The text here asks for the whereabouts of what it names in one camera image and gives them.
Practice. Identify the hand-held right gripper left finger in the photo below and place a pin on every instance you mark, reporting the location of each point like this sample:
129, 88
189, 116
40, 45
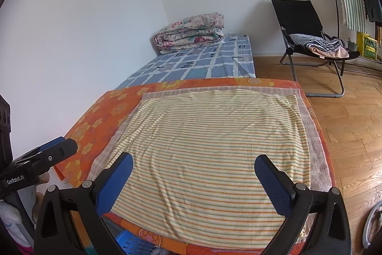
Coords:
116, 183

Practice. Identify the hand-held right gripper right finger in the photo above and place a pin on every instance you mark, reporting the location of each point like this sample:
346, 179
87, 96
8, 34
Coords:
271, 183

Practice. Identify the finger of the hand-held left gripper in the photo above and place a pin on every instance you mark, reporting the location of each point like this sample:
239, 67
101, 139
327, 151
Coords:
58, 153
50, 144

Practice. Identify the white fluffy cloth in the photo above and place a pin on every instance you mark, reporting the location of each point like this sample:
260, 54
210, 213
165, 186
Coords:
9, 213

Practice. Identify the grey pink woven cloth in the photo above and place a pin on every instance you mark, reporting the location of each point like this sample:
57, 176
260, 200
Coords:
317, 153

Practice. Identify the blue plastic basket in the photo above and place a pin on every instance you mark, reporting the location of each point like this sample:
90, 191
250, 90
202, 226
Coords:
131, 243

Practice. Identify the yellow striped towel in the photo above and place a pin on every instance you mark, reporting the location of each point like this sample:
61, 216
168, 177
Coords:
209, 138

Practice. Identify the blue checked bed mattress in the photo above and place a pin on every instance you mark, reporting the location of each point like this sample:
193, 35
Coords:
203, 63

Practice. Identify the blue white striped clothing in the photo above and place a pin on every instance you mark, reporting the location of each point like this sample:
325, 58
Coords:
310, 41

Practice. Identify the small potted plant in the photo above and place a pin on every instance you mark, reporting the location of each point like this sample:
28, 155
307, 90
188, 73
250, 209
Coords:
352, 46

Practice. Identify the folded floral quilt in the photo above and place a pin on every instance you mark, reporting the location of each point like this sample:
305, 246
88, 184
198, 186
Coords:
191, 34

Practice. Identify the yellow green box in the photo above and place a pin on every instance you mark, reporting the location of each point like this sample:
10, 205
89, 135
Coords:
367, 46

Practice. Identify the black folding chair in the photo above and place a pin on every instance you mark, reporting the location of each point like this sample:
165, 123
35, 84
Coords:
295, 13

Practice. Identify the black clothes rack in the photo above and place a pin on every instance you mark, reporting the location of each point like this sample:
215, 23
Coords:
337, 19

